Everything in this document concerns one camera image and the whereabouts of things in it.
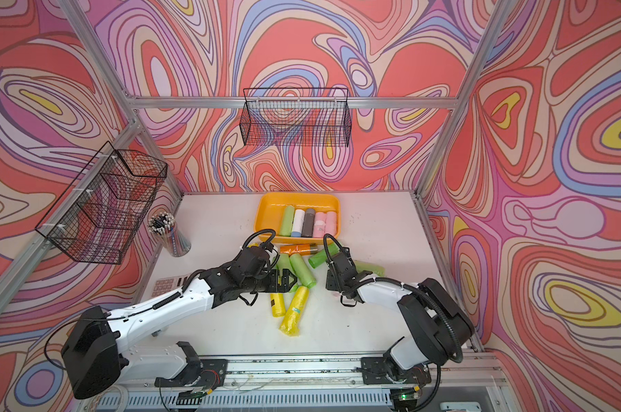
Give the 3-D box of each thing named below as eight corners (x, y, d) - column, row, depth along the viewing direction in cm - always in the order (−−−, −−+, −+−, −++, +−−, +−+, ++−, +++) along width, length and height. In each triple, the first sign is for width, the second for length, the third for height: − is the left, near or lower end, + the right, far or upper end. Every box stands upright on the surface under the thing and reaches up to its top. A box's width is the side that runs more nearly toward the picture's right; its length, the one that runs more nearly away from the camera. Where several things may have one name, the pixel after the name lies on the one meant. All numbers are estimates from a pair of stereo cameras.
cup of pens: (166, 257, 101) (143, 230, 87) (174, 241, 106) (153, 212, 92) (187, 257, 101) (166, 230, 87) (193, 241, 106) (175, 212, 92)
